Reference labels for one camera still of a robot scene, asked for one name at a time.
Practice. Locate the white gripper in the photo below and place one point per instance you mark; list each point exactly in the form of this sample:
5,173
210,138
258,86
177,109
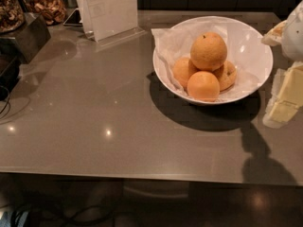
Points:
294,37

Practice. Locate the orange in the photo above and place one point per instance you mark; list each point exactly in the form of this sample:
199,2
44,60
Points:
209,51
226,75
203,86
183,69

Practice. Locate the white ceramic bowl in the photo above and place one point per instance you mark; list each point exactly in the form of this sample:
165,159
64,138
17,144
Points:
252,48

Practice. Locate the white paper liner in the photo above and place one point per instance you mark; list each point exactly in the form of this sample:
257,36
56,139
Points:
172,44

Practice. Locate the clear acrylic sign holder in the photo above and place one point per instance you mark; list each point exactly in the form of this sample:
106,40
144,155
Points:
109,21

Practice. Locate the smartphone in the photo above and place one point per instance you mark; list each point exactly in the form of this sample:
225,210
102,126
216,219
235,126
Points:
73,19

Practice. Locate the jar of dried fruit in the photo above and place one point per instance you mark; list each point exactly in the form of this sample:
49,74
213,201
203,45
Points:
53,11

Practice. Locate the dark metal box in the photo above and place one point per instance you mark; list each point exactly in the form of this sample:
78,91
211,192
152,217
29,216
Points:
26,41

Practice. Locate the black appliance left edge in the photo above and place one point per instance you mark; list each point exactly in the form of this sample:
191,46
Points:
9,72

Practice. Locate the glass jar of nuts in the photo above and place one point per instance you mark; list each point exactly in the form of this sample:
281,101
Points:
11,15

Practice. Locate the blue object on floor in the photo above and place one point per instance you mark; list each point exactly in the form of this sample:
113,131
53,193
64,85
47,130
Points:
14,219

